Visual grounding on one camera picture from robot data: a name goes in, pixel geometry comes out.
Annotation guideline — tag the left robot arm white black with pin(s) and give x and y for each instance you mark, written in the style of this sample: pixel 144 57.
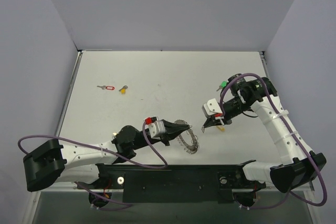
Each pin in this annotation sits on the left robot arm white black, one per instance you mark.
pixel 63 160

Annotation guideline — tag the key with green tag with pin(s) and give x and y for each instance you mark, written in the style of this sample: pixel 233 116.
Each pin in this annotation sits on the key with green tag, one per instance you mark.
pixel 222 86

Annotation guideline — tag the key with red tag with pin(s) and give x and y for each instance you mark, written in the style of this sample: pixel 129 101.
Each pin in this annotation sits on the key with red tag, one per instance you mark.
pixel 107 87

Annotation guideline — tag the key with long yellow tag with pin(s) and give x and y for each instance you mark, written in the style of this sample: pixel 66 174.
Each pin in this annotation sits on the key with long yellow tag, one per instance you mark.
pixel 221 128

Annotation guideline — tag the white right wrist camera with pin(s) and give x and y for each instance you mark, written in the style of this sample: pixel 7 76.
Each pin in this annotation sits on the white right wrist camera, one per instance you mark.
pixel 211 109

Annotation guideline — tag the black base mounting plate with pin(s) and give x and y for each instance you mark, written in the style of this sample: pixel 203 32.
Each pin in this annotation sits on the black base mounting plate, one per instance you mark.
pixel 177 183

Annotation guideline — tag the metal disc with keyrings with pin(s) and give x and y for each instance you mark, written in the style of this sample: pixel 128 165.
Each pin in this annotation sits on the metal disc with keyrings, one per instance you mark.
pixel 189 141

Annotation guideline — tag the key with yellow round tag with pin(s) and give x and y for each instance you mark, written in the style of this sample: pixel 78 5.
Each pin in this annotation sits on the key with yellow round tag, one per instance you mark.
pixel 123 89

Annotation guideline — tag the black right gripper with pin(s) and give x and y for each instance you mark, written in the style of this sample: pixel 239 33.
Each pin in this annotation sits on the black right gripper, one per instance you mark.
pixel 220 118

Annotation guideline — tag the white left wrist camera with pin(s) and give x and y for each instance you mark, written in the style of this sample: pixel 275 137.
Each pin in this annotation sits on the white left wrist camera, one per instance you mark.
pixel 156 126

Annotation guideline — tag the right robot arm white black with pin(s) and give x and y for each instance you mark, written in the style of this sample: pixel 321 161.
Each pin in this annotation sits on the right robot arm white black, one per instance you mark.
pixel 299 163

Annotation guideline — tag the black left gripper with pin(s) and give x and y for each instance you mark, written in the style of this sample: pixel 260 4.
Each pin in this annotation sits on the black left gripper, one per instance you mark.
pixel 165 132

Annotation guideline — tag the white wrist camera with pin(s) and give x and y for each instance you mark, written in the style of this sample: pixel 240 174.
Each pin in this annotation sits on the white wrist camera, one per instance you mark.
pixel 211 109
pixel 156 126

